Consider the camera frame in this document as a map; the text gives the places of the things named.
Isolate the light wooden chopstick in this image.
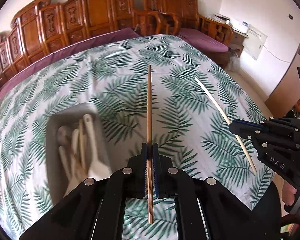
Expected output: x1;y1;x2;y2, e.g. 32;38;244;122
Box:
194;76;258;176

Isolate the large white ladle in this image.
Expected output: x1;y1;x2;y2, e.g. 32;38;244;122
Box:
83;114;111;181

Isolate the dark brown chopstick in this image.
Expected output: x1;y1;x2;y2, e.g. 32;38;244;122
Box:
147;65;154;224

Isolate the metal spoon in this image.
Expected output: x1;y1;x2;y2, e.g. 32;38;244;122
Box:
57;126;85;178

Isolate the brown patterned chopstick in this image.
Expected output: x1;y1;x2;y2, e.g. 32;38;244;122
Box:
78;119;86;170

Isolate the person's right hand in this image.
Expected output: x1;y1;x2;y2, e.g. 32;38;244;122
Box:
282;181;297;206

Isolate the brown wooden door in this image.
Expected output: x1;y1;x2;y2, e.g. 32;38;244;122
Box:
265;54;300;118

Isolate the white electrical panel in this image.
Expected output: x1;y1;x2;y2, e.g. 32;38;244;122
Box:
243;25;267;60

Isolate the wooden side table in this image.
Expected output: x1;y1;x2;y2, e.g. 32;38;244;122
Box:
228;30;249;57

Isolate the leaf pattern tablecloth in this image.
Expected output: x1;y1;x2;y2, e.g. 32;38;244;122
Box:
0;35;274;239

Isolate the metal rectangular tray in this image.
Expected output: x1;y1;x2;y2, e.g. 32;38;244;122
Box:
46;103;112;204

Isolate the white device on table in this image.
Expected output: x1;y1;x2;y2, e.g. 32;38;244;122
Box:
211;13;249;34

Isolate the purple armchair cushion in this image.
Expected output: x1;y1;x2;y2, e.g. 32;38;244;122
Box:
178;28;229;53

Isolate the carved wooden armchair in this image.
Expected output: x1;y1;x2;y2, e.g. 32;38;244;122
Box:
134;0;234;46

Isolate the purple long seat cushion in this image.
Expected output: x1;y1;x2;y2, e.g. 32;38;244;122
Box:
0;28;141;100

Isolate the carved wooden sofa bench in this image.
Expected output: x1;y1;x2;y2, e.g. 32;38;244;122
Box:
0;0;166;88

